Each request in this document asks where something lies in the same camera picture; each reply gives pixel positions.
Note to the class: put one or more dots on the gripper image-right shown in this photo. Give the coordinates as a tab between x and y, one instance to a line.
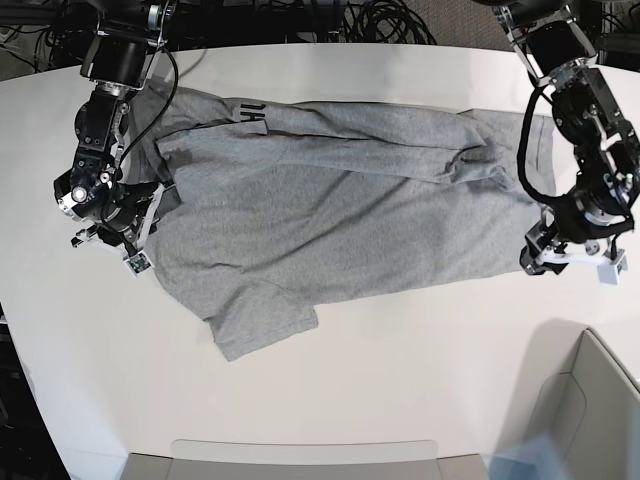
572	233

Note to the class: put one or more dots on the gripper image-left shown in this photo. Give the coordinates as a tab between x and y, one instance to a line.
122	216

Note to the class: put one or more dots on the grey T-shirt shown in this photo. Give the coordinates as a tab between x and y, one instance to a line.
284	207

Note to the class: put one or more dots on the beige bin at right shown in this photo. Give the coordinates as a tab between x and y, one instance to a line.
586	423

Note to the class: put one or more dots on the beige bin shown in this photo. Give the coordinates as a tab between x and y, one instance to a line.
191	459
586	423

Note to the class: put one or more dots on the beige bin at bottom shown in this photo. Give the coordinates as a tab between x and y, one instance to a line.
191	459

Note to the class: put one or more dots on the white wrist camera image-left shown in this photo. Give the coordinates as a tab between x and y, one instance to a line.
138	263

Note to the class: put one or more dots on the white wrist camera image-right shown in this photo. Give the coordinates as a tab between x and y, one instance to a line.
612	266

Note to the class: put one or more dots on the black cable bundle background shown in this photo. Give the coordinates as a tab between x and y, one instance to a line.
37	36

